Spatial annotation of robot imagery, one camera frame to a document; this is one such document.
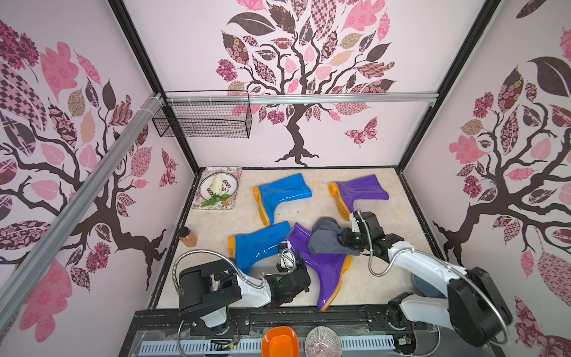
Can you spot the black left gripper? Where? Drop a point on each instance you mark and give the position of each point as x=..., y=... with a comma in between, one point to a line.
x=299, y=262

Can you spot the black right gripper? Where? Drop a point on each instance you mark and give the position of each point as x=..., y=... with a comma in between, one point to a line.
x=357, y=227

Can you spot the grey cloth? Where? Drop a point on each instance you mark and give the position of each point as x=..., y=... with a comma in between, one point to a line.
x=326, y=238

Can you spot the purple boot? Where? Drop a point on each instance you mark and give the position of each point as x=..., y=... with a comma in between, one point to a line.
x=330, y=268
x=345, y=193

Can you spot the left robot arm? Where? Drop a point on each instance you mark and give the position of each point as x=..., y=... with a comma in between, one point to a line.
x=206, y=291

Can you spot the orange plastic bowl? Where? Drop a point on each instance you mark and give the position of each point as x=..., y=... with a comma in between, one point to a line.
x=280, y=342

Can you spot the blue boot near left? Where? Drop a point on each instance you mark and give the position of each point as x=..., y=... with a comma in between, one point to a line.
x=248, y=249

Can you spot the blue boot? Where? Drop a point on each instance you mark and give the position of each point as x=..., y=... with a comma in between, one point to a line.
x=269, y=196
x=248, y=249

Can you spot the blue ceramic bowl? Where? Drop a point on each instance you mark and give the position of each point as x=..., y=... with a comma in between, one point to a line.
x=426, y=288

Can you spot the blue boot far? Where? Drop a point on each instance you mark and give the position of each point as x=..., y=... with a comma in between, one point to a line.
x=269, y=196

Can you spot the brown bottle black cap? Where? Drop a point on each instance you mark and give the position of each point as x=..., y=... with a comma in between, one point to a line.
x=187, y=237

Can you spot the left flexible metal conduit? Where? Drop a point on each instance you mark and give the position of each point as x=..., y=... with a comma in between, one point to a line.
x=259, y=283

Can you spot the flexible metal conduit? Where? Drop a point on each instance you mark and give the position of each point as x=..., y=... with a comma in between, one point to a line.
x=259, y=283
x=437, y=263

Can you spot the right flexible metal conduit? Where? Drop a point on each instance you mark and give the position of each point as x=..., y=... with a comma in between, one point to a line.
x=437, y=263

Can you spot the patterned plate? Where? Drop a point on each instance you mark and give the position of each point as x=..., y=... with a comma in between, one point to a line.
x=231, y=181

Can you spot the floral tray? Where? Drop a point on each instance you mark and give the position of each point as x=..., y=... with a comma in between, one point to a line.
x=219, y=206

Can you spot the white flower with leaves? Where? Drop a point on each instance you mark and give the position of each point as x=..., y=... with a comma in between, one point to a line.
x=218, y=190

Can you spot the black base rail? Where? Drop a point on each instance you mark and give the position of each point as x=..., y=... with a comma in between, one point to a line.
x=373, y=317

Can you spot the black wire basket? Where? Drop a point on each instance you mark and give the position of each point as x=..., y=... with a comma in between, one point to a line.
x=205, y=114

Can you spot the aluminium rail back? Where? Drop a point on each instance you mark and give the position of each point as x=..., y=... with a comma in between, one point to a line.
x=388, y=97

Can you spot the aluminium rail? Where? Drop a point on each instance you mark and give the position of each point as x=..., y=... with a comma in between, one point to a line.
x=388, y=97
x=24, y=279

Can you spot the aluminium rail left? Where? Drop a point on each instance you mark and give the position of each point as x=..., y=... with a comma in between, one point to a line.
x=24, y=279

